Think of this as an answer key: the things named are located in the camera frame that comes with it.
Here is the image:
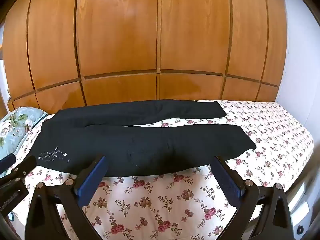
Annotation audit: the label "light blue floral pillow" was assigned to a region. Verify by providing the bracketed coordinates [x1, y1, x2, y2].
[0, 107, 49, 153]

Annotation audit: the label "bed with floral sheet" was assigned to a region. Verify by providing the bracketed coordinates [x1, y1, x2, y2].
[0, 100, 314, 240]

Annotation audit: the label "white bed frame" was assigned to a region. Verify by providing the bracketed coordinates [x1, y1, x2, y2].
[284, 175, 316, 232]

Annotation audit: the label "black pants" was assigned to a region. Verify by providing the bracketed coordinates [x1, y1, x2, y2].
[36, 99, 257, 177]

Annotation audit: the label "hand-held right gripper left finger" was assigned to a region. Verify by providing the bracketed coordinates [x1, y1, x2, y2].
[24, 155, 108, 240]

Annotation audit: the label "wooden wardrobe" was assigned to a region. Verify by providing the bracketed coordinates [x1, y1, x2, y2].
[2, 0, 288, 113]

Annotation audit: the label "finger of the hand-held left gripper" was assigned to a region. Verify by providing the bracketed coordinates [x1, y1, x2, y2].
[10, 155, 37, 180]
[0, 154, 16, 171]

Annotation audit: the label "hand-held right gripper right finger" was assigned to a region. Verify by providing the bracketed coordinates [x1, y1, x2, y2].
[212, 156, 294, 240]

